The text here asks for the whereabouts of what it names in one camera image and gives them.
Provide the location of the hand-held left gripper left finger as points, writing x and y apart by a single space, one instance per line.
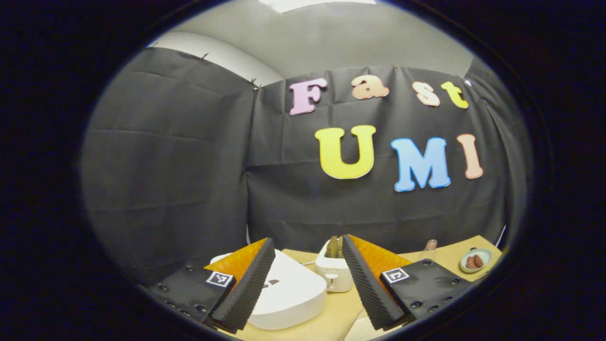
251 289

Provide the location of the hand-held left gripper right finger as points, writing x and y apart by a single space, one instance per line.
367 284

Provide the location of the white rice cooker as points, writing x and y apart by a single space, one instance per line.
293 298

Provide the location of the white toaster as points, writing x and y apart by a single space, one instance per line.
334 277

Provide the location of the brown bread slice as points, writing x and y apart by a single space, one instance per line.
334 247

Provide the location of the clear plastic bottle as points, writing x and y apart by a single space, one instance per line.
430 246

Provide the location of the red meat slice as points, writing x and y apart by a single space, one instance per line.
470 262
478 260

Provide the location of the light green plate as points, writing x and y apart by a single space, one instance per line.
486 255

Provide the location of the ceiling light panel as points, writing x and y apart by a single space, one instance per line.
312 4

